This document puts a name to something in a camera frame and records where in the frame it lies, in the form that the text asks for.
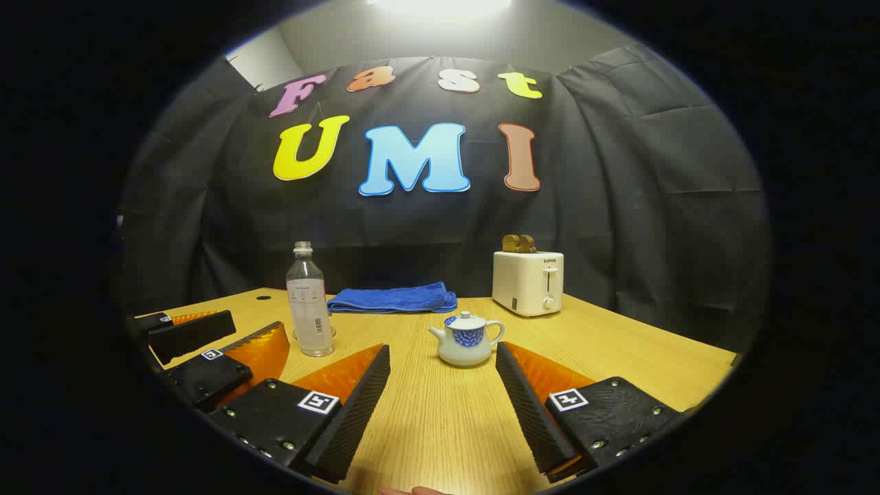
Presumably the black backdrop cloth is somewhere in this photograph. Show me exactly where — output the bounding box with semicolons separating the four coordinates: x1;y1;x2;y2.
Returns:
117;45;771;351

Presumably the white blue teacup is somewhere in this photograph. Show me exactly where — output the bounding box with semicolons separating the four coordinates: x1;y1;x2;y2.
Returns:
428;323;506;367

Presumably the white toaster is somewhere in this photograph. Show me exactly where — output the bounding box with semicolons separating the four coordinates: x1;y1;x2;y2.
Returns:
492;250;565;318

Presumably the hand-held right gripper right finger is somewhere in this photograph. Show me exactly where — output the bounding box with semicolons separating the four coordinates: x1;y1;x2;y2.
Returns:
495;342;688;484

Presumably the folded blue towel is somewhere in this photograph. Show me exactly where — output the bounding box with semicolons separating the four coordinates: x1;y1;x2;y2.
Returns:
327;282;458;315

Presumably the clear plastic water bottle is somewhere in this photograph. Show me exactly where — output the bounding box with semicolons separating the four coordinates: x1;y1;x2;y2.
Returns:
286;241;336;358

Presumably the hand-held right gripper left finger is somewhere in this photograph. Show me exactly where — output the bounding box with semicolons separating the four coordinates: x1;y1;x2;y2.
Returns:
206;344;391;484

